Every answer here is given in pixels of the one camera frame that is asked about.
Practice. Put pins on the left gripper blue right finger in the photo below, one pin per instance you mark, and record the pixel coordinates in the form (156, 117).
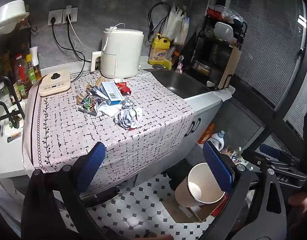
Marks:
(221, 171)

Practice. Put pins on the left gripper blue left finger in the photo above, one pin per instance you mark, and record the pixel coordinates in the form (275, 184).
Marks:
(89, 166)

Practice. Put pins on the white tissue paper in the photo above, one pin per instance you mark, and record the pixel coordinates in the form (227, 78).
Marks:
(109, 110)

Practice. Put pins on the blue white carton box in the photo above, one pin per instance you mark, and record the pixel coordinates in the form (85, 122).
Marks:
(111, 90)

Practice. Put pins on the red white paper wrapper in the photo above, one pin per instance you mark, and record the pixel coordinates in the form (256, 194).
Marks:
(123, 88)

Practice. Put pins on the brown paper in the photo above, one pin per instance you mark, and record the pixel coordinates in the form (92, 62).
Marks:
(96, 84)

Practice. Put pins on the silver foil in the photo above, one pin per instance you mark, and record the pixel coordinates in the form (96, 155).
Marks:
(127, 103)

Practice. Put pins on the beige trash bin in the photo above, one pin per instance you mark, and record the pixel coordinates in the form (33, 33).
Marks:
(199, 188)

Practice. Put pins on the steel kitchen sink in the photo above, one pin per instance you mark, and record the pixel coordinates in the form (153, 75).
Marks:
(180, 84)

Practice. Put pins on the person's right hand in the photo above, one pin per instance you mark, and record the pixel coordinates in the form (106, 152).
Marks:
(299, 200)

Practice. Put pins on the white laundry detergent bottle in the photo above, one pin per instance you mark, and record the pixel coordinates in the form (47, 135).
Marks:
(217, 140)

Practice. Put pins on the patterned white tablecloth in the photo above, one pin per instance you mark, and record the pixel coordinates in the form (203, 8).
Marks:
(56, 133)

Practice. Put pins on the orange bottle on floor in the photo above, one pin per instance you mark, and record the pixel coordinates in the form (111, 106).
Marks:
(207, 134)

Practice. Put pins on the cardboard piece on floor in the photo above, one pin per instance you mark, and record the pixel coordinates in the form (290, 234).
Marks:
(196, 214)

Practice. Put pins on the cream induction base unit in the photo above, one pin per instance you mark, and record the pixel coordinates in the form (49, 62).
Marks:
(54, 83)

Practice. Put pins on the green label oil bottle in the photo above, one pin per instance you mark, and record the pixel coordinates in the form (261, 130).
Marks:
(31, 70)

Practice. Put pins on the cream air fryer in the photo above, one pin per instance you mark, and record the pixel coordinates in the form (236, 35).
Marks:
(120, 53)

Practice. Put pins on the wooden cutting board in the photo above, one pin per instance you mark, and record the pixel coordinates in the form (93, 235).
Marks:
(230, 69)

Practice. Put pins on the red label sauce bottle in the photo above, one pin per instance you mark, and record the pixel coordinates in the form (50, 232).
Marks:
(22, 77)

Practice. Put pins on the yellow sponge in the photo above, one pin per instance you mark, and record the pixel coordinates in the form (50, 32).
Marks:
(167, 64)

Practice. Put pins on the white cap spray bottle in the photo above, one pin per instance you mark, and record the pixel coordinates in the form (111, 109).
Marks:
(34, 57)

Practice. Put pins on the yellow detergent bottle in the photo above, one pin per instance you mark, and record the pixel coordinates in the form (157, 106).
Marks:
(159, 49)

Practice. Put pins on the black dish rack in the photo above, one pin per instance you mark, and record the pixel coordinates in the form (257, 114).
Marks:
(207, 52)

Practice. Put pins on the hanging white plastic bags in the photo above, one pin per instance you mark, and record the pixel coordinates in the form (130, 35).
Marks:
(177, 26)

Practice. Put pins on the white bowl on shelf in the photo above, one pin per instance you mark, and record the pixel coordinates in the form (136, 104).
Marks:
(11, 14)

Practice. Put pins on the black cabinet handle right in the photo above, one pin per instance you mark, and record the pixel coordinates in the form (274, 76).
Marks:
(197, 123)

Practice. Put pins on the black cabinet handle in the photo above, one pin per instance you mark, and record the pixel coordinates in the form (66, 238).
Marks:
(190, 129)
(197, 123)

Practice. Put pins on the black cabinet handle left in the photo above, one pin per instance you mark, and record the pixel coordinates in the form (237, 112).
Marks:
(190, 129)

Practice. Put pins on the right wall socket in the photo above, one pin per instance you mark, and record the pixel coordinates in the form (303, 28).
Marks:
(71, 12)

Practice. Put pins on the wall socket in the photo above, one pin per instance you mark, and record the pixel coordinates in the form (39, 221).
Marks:
(71, 12)
(57, 15)

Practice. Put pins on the left wall socket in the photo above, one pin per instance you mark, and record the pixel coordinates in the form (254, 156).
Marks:
(57, 15)

